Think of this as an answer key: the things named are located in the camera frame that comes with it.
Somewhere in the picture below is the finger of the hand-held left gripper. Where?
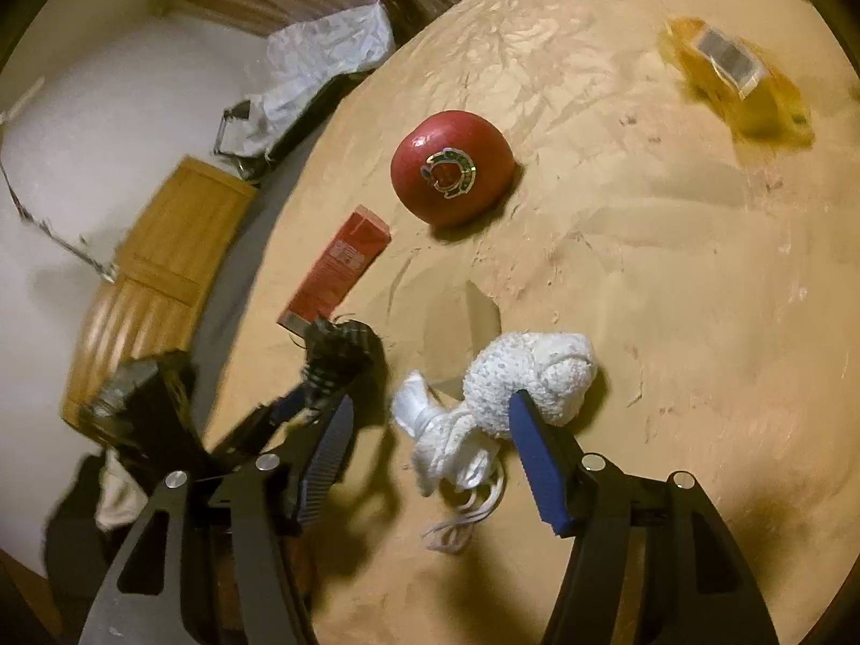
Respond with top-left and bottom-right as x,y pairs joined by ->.
272,386 -> 350,464
205,379 -> 317,478

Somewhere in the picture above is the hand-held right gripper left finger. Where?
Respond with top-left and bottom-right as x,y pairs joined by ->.
79,393 -> 355,645

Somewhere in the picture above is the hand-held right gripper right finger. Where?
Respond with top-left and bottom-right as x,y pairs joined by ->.
508,390 -> 780,645

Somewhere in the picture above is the black plaid cloth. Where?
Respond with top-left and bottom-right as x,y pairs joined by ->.
299,316 -> 381,404

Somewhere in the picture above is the white knitted sock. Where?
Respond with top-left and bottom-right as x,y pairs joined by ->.
462,331 -> 599,434

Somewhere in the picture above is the white face mask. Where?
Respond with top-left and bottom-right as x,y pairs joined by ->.
391,371 -> 508,555

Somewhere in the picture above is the wooden cabinet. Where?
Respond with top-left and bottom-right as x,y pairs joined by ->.
60,156 -> 260,427

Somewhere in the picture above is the red carton box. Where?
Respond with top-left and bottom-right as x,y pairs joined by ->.
277,205 -> 392,333

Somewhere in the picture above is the red pomegranate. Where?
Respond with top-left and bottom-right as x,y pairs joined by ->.
390,109 -> 517,228

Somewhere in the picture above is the crumpled plastic sheet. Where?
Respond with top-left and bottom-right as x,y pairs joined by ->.
215,3 -> 397,162

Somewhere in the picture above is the yellow plastic wrapper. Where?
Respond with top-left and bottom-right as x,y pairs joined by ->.
662,17 -> 817,149

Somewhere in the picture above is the thin cord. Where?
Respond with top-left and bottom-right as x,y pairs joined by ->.
0,161 -> 118,283

